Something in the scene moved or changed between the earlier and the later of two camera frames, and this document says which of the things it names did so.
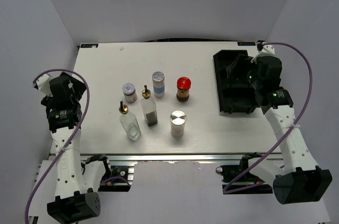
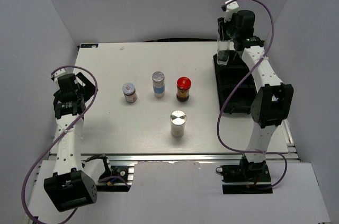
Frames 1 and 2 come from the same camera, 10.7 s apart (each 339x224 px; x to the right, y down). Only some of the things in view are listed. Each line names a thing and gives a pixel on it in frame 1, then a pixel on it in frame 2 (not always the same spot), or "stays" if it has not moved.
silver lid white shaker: [177, 121] stays
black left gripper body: [79, 88] → [87, 90]
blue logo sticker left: [89, 45] stays
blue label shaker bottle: [158, 78] stays
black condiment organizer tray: [236, 93] stays
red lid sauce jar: [184, 84] stays
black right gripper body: [254, 81] → [228, 29]
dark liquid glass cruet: [149, 107] → [223, 52]
